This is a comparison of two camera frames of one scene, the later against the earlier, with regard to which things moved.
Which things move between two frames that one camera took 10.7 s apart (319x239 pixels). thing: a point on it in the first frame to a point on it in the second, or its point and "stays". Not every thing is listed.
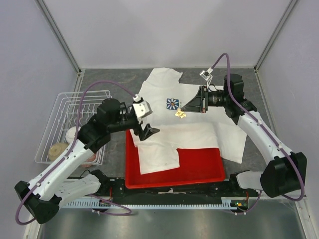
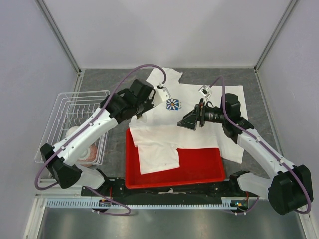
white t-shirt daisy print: (167, 127) stays
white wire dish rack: (73, 111) stays
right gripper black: (198, 104) to (189, 121)
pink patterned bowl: (88, 162) stays
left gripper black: (148, 132) to (150, 105)
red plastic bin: (198, 166) stays
